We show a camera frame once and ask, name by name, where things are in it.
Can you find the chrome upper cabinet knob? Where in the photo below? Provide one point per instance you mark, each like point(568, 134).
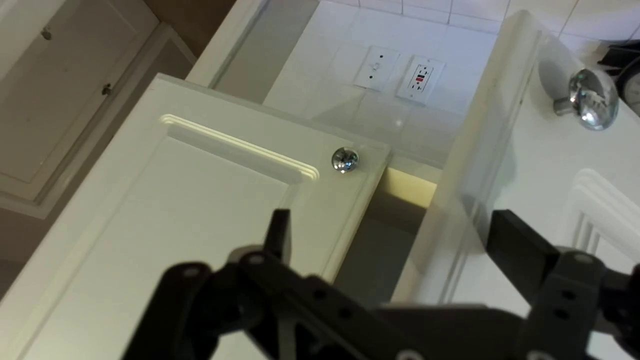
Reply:
point(593, 100)
point(344, 160)

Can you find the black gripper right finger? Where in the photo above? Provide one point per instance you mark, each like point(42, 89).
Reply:
point(571, 292)

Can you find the white electrical outlet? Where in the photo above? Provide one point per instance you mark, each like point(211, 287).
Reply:
point(419, 81)

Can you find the white light switch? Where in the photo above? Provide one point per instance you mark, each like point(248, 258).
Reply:
point(376, 68)

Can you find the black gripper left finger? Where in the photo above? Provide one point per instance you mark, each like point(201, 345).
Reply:
point(257, 295)

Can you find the white upper cabinet door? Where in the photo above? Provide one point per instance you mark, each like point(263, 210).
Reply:
point(190, 177)
point(575, 186)

